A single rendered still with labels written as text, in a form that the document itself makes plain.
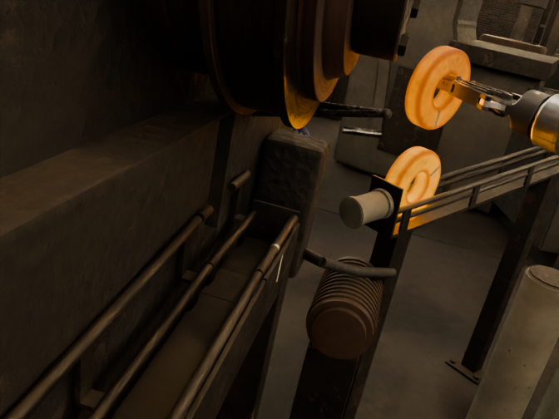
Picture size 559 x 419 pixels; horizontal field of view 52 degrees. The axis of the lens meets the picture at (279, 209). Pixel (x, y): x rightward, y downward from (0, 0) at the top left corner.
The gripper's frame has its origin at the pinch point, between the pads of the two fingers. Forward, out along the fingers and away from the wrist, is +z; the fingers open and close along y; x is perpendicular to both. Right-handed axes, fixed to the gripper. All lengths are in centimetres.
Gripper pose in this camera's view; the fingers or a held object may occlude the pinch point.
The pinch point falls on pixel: (442, 80)
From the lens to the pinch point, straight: 112.5
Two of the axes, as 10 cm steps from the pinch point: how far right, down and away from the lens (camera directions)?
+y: 7.4, -1.3, 6.6
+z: -6.3, -4.5, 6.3
